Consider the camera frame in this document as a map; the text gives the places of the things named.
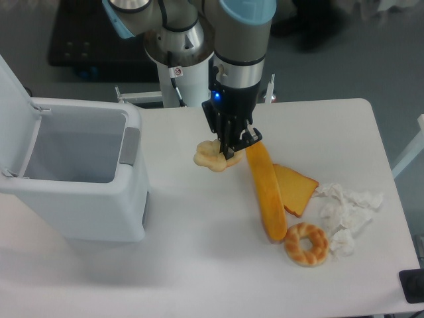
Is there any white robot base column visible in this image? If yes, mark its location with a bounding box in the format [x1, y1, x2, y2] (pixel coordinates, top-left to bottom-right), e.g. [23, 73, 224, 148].
[144, 18, 214, 108]

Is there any braided ring bread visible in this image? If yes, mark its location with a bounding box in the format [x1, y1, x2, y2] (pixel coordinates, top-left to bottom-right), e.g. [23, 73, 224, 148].
[284, 222, 329, 267]

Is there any white bracket behind table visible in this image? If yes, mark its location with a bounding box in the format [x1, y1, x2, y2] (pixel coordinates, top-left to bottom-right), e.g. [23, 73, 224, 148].
[114, 85, 164, 107]

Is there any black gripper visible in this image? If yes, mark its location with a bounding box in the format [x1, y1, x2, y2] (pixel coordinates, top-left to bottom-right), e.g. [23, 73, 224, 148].
[202, 66, 262, 160]

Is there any orange toast slice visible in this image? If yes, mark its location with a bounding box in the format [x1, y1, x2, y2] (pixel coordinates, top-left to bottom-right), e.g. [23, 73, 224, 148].
[273, 164, 319, 218]

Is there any white metal frame right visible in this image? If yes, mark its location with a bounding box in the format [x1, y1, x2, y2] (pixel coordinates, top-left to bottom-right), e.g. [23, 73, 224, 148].
[392, 114, 423, 179]

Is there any metal post with red base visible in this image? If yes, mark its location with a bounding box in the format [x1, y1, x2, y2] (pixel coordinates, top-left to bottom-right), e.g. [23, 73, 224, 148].
[263, 73, 276, 104]

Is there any crumpled white tissue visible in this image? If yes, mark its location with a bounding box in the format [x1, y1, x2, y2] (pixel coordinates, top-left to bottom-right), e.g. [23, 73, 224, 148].
[313, 183, 384, 261]

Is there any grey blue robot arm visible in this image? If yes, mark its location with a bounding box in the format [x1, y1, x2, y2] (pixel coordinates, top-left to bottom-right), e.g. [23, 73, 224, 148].
[103, 1, 276, 159]

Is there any pale round flower bread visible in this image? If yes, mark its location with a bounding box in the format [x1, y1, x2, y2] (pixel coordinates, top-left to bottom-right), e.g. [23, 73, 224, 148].
[193, 139, 243, 172]

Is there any white trash can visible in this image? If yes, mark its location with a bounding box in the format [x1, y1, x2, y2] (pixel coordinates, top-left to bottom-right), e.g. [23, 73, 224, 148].
[1, 62, 150, 242]

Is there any long orange baguette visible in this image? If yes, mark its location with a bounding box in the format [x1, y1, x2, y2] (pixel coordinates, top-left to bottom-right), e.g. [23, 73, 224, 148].
[246, 141, 288, 241]

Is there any black device at table edge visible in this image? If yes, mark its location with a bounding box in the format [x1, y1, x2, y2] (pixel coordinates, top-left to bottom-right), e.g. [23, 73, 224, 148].
[399, 268, 423, 303]

